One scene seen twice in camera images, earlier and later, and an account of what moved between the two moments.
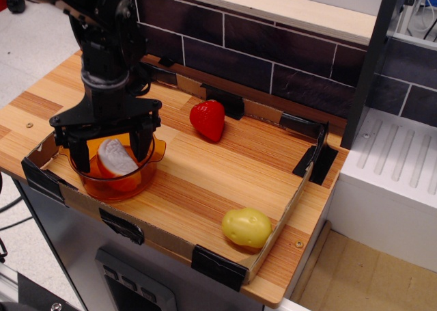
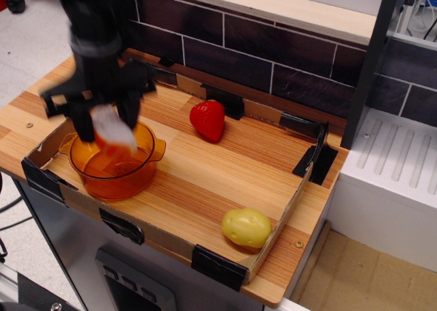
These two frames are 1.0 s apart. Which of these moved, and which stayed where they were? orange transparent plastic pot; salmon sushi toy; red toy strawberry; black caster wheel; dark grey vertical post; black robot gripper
Moved: salmon sushi toy; black robot gripper
Stayed: dark grey vertical post; orange transparent plastic pot; red toy strawberry; black caster wheel
